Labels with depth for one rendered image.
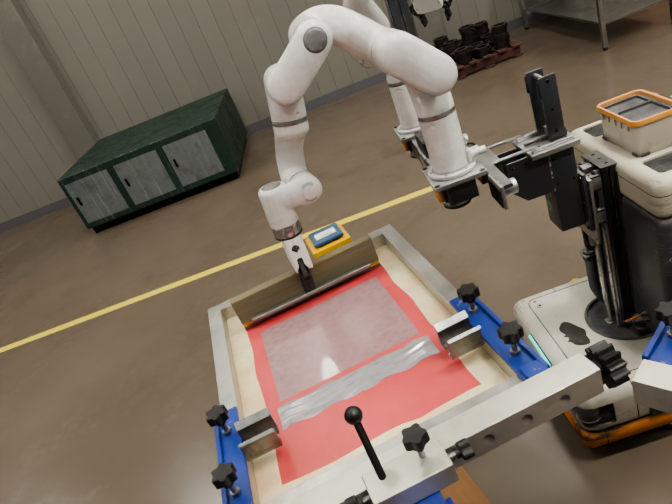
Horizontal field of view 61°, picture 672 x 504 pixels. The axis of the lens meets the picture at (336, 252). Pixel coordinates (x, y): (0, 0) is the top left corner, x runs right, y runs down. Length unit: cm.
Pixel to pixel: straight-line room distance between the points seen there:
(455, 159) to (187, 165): 490
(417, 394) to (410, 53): 71
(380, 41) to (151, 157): 506
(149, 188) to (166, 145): 52
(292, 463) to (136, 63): 701
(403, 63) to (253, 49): 636
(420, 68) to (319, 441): 81
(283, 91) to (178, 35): 644
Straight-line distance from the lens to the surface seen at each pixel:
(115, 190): 642
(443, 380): 115
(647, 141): 186
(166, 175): 624
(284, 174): 146
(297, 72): 126
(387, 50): 129
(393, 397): 116
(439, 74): 132
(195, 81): 773
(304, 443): 116
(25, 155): 858
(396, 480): 86
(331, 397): 121
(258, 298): 150
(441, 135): 143
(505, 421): 94
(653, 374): 98
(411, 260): 146
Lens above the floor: 173
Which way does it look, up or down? 27 degrees down
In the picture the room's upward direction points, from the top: 23 degrees counter-clockwise
